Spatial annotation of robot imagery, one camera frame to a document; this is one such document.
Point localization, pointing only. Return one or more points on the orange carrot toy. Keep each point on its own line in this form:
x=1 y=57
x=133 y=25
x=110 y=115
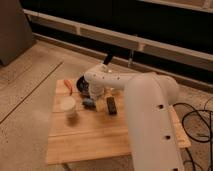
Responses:
x=69 y=86

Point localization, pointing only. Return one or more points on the black remote control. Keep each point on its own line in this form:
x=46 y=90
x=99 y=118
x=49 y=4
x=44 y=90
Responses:
x=111 y=105

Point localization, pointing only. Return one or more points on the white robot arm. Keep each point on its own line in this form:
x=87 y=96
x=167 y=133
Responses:
x=147 y=98

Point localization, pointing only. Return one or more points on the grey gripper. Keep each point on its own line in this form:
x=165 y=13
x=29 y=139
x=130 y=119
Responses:
x=88 y=103

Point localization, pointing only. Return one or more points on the grey cabinet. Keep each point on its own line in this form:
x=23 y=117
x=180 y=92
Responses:
x=16 y=35

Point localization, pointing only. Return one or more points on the black bowl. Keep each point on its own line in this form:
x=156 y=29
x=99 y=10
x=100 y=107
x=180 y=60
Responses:
x=82 y=86

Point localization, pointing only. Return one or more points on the white window rail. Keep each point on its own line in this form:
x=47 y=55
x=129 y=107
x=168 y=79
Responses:
x=164 y=50

